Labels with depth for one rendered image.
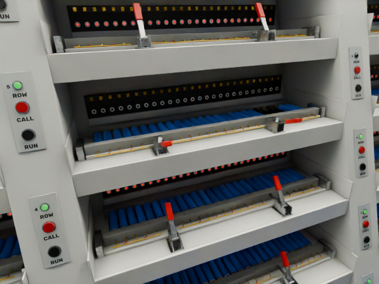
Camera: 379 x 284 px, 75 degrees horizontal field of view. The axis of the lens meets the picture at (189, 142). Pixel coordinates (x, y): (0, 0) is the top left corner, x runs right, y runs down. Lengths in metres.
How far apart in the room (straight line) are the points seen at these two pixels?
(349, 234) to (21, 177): 0.74
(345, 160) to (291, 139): 0.17
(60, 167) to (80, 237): 0.13
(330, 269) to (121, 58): 0.72
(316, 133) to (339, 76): 0.15
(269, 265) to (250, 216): 0.17
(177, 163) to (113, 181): 0.12
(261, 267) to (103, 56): 0.61
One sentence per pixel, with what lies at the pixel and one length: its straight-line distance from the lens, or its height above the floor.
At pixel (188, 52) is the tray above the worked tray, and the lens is 0.49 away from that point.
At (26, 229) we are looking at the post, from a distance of 0.49.
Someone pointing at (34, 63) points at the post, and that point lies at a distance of 0.47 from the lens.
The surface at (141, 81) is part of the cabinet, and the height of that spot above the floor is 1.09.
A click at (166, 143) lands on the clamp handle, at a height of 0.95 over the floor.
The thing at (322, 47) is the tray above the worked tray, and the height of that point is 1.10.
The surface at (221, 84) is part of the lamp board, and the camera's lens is 0.68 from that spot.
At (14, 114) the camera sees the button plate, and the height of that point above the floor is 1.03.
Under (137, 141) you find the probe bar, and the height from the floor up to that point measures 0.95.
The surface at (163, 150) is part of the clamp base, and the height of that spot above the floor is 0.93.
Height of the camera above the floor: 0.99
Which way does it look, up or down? 7 degrees down
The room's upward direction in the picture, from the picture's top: 8 degrees counter-clockwise
